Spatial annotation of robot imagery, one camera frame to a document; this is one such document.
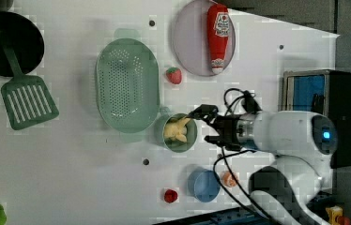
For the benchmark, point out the blue cup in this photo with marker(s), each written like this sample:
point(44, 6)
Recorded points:
point(203, 185)

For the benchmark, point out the green slotted spatula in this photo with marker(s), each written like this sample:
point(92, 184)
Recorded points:
point(27, 99)

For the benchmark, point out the blue bin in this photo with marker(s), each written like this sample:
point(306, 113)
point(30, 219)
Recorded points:
point(327, 92)

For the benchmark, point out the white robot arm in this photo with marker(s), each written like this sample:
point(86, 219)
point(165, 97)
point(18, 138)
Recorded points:
point(301, 142)

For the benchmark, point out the plush strawberry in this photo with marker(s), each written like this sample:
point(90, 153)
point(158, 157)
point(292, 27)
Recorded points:
point(174, 75)

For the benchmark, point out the black frying pan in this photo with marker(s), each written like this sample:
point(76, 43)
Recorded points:
point(26, 40)

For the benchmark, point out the green colander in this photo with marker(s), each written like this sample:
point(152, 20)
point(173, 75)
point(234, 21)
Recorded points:
point(127, 85)

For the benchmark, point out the small red plush fruit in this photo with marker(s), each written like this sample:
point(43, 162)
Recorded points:
point(170, 196)

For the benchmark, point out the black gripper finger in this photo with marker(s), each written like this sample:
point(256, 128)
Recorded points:
point(217, 140)
point(205, 113)

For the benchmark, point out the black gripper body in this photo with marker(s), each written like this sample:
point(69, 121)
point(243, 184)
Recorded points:
point(233, 132)

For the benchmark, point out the peeled plush banana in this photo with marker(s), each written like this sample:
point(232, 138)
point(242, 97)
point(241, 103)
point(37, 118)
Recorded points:
point(176, 130)

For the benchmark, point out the grey round plate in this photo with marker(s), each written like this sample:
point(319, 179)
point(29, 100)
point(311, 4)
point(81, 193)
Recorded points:
point(190, 38)

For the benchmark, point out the green mug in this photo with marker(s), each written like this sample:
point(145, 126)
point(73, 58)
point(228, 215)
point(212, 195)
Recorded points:
point(166, 116)

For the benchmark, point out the plush orange slice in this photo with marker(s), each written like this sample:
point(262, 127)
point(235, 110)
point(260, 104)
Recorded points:
point(229, 179)

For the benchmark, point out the red plush ketchup bottle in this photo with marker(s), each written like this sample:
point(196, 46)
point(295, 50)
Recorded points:
point(217, 26)

